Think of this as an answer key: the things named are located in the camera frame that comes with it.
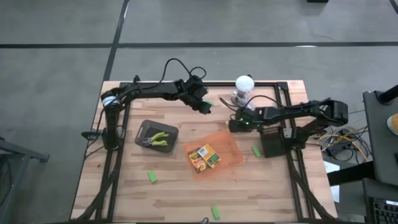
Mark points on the black floor object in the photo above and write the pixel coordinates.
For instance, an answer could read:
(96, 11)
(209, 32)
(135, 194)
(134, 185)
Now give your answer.
(317, 1)

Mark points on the green marker bottom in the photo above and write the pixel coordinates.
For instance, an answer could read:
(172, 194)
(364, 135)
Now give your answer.
(215, 212)

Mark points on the green marker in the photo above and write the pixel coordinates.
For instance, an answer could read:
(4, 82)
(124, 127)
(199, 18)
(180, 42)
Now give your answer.
(215, 212)
(209, 102)

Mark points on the black mesh basket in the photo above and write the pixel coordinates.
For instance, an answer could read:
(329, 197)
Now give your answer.
(272, 146)

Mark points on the black keyboard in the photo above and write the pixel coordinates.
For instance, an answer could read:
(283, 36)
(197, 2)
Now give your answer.
(384, 213)

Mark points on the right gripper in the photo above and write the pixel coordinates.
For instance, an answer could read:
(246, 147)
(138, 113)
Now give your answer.
(252, 119)

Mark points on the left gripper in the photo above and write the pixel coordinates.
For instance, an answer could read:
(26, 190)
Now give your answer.
(194, 90)

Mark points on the black table clamp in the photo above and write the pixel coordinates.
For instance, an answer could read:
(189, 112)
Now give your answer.
(90, 135)

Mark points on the white paper sheet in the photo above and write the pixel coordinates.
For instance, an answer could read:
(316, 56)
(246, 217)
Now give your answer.
(332, 168)

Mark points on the black power adapter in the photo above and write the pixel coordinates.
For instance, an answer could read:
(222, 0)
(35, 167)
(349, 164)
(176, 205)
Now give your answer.
(337, 150)

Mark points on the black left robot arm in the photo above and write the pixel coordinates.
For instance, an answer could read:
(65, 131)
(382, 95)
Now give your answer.
(149, 90)

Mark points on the yellow round disc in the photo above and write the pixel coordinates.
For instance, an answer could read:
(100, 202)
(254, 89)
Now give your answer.
(394, 124)

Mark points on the green Ticonderoga eraser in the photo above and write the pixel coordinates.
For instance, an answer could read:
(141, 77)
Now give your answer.
(152, 176)
(256, 152)

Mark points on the black cart leg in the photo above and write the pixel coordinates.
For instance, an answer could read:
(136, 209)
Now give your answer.
(351, 174)

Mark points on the orange translucent plastic bin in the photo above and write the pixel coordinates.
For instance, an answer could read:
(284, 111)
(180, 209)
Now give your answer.
(230, 146)

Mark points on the dark grey plastic bin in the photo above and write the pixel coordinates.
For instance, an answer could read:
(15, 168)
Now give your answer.
(168, 130)

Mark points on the white dome lamp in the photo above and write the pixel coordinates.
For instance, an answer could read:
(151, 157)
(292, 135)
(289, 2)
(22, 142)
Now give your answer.
(244, 83)

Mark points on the black pole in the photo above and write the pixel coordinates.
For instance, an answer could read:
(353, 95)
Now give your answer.
(390, 95)

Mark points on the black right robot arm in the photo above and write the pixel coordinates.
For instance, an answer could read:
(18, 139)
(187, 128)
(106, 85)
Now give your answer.
(295, 110)

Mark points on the grey metal stand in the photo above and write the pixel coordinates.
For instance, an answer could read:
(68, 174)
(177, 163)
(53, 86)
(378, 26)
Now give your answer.
(18, 152)

